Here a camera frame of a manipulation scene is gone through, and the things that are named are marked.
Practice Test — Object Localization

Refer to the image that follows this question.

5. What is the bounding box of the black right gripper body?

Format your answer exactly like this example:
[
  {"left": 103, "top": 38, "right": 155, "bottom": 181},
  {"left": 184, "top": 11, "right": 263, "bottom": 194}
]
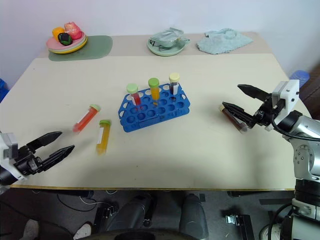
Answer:
[{"left": 252, "top": 93, "right": 285, "bottom": 128}]

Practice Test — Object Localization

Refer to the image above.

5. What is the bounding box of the dark green toy vegetable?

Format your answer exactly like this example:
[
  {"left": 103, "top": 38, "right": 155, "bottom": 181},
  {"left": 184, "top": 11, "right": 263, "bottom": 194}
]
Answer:
[{"left": 57, "top": 32, "right": 74, "bottom": 47}]

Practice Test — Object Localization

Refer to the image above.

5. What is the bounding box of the red tube small green cap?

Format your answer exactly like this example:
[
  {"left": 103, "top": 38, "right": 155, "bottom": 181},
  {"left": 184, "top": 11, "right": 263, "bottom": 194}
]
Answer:
[{"left": 72, "top": 103, "right": 102, "bottom": 135}]

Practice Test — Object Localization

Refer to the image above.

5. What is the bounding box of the orange tube wide green cap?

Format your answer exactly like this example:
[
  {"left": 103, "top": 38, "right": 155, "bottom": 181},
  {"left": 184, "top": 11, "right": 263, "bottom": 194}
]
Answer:
[{"left": 147, "top": 77, "right": 161, "bottom": 106}]

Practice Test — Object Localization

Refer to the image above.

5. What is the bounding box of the light green plate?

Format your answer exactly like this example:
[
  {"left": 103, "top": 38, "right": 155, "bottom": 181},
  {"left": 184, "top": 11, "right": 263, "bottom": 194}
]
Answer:
[{"left": 146, "top": 36, "right": 191, "bottom": 57}]

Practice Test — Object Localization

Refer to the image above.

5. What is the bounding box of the metal floor bracket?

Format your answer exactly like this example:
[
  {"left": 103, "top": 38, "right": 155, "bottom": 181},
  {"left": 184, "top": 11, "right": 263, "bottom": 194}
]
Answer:
[{"left": 224, "top": 214, "right": 254, "bottom": 236}]

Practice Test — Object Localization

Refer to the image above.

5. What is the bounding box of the clear plastic bag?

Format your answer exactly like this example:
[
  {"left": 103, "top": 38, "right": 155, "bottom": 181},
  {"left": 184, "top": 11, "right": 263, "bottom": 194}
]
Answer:
[{"left": 148, "top": 27, "right": 186, "bottom": 51}]

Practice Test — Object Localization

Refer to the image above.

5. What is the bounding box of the pink toy peach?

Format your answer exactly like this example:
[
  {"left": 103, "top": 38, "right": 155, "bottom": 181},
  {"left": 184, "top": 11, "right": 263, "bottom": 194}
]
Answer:
[{"left": 63, "top": 21, "right": 82, "bottom": 40}]

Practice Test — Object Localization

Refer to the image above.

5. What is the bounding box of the yellow plate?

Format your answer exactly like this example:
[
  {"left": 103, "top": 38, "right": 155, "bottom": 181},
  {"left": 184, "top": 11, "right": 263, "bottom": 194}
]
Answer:
[{"left": 48, "top": 36, "right": 89, "bottom": 55}]

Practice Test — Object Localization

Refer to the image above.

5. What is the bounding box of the dark red tube cream cap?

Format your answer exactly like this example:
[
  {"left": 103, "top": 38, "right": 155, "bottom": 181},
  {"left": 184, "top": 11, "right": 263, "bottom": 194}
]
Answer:
[{"left": 168, "top": 72, "right": 181, "bottom": 97}]

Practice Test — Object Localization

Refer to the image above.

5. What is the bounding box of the blue plastic bin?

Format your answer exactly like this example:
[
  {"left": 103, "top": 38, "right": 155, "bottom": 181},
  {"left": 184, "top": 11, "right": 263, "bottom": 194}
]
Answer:
[{"left": 0, "top": 78, "right": 8, "bottom": 101}]

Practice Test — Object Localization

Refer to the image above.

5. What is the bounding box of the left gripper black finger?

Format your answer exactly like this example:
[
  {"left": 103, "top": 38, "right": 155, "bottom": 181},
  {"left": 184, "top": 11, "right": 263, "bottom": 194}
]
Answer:
[
  {"left": 25, "top": 131, "right": 63, "bottom": 154},
  {"left": 39, "top": 144, "right": 76, "bottom": 173}
]

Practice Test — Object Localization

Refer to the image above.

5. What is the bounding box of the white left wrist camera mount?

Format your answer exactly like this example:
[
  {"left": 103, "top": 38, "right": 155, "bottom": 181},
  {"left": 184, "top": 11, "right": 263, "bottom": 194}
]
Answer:
[{"left": 0, "top": 131, "right": 28, "bottom": 181}]

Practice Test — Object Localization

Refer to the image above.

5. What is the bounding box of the dark brown tube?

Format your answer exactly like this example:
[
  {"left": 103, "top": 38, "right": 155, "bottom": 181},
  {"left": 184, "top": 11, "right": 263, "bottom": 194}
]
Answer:
[{"left": 219, "top": 104, "right": 249, "bottom": 134}]

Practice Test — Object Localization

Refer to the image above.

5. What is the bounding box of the pink plate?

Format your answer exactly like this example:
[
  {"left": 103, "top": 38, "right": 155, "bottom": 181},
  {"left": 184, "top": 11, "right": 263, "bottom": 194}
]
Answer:
[{"left": 45, "top": 30, "right": 87, "bottom": 51}]

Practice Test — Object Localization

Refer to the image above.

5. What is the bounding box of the blue test tube rack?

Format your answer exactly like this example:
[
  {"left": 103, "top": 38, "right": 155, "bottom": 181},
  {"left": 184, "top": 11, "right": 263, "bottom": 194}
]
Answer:
[{"left": 117, "top": 83, "right": 192, "bottom": 133}]

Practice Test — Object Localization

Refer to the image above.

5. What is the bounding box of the orange tube small green cap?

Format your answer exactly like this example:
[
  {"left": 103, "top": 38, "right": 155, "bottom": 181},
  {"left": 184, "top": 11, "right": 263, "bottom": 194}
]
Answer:
[{"left": 95, "top": 119, "right": 112, "bottom": 156}]

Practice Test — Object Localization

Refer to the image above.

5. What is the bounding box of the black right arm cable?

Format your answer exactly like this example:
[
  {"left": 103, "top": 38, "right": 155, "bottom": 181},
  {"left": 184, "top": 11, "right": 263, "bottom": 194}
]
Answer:
[{"left": 270, "top": 117, "right": 320, "bottom": 141}]

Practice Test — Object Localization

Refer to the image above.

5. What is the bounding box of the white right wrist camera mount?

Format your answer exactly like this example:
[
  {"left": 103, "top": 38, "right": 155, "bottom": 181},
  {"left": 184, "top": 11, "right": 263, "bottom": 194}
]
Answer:
[{"left": 264, "top": 79, "right": 301, "bottom": 132}]

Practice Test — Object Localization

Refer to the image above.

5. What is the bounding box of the light blue cloth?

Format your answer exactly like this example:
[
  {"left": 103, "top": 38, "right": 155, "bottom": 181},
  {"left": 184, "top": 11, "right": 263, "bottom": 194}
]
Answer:
[{"left": 195, "top": 27, "right": 254, "bottom": 55}]

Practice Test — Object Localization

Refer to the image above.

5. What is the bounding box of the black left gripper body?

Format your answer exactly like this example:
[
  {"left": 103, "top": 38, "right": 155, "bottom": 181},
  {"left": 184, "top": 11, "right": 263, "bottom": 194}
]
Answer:
[{"left": 12, "top": 146, "right": 45, "bottom": 177}]

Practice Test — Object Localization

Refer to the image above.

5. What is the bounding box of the blue plastic stool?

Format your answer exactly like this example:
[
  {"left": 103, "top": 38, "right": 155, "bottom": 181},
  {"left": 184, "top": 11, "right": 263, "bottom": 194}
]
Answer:
[{"left": 289, "top": 70, "right": 311, "bottom": 88}]

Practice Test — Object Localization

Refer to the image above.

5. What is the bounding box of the black floor cable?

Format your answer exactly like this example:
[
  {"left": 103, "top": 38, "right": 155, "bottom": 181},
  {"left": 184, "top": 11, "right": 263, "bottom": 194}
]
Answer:
[{"left": 55, "top": 191, "right": 107, "bottom": 214}]

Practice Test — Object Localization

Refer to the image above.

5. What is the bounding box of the green placemat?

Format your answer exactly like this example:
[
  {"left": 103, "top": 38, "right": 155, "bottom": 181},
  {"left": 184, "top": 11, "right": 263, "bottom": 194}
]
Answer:
[{"left": 47, "top": 34, "right": 114, "bottom": 62}]

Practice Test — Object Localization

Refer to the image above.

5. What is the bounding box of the white shoe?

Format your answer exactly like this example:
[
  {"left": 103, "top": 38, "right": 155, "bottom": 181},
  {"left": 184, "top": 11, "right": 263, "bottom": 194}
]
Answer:
[
  {"left": 23, "top": 219, "right": 40, "bottom": 240},
  {"left": 72, "top": 222, "right": 93, "bottom": 240}
]

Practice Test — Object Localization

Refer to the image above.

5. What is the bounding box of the red tube wide green cap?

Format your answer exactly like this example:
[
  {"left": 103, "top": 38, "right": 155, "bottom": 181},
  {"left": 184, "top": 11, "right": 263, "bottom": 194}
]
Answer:
[{"left": 126, "top": 83, "right": 144, "bottom": 111}]

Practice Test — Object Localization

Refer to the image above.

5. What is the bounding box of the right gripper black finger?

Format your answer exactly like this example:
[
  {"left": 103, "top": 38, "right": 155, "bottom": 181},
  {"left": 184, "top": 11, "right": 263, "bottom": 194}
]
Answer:
[
  {"left": 237, "top": 84, "right": 273, "bottom": 104},
  {"left": 221, "top": 101, "right": 256, "bottom": 130}
]

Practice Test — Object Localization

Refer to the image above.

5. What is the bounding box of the dark rounded shape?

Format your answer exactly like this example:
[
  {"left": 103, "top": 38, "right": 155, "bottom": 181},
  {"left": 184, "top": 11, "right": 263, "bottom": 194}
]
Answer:
[
  {"left": 106, "top": 193, "right": 156, "bottom": 231},
  {"left": 180, "top": 193, "right": 210, "bottom": 240}
]

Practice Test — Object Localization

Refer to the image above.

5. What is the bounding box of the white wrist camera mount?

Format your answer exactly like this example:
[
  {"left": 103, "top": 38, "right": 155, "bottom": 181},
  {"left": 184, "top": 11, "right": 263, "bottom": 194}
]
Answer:
[
  {"left": 264, "top": 79, "right": 301, "bottom": 132},
  {"left": 0, "top": 131, "right": 28, "bottom": 181}
]

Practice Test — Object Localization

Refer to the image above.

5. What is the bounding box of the orange toy pepper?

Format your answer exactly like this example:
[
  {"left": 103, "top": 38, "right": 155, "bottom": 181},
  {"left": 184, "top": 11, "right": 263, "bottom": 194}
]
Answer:
[{"left": 52, "top": 26, "right": 67, "bottom": 39}]

